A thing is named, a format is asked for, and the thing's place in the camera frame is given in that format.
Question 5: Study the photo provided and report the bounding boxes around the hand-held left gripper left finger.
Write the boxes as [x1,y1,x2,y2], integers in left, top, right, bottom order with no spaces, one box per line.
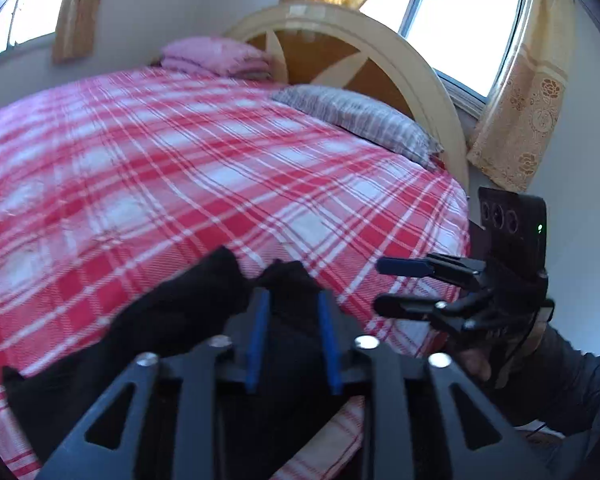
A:
[35,287,272,480]

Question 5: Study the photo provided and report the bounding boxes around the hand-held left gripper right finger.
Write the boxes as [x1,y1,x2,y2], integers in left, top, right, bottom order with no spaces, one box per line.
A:
[316,287,551,480]

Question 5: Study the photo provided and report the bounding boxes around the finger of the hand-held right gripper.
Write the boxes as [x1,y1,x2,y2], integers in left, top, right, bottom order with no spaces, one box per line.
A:
[376,252,486,291]
[374,292,481,335]

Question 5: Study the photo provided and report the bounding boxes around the black pants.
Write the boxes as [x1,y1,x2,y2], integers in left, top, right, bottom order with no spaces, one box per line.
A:
[2,246,376,480]

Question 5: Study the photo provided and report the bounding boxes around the person's right hand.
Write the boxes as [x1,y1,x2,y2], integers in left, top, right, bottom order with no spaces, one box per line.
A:
[460,332,538,391]

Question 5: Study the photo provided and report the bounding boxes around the beige floral curtain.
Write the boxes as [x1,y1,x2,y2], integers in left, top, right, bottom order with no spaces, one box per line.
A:
[467,0,576,193]

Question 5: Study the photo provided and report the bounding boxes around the striped pillow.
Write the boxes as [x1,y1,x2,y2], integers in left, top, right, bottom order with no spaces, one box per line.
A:
[271,85,443,168]

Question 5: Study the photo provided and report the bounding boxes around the red plaid bed sheet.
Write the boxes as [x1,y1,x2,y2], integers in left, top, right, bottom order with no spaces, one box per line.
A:
[0,67,473,480]

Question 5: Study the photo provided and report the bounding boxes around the window behind headboard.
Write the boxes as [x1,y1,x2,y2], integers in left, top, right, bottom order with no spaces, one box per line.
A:
[397,0,531,106]

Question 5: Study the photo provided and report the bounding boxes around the cream wooden headboard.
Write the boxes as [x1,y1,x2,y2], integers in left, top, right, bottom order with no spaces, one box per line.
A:
[225,2,471,196]

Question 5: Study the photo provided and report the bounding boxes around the pink folded blanket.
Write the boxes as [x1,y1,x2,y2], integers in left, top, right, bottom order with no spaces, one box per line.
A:
[159,36,275,81]

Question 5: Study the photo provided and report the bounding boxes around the beige patterned curtain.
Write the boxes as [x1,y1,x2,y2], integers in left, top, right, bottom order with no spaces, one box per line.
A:
[52,0,113,64]

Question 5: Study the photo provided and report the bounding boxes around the side wall window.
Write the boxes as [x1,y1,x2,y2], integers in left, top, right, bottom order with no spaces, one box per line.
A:
[0,0,66,63]

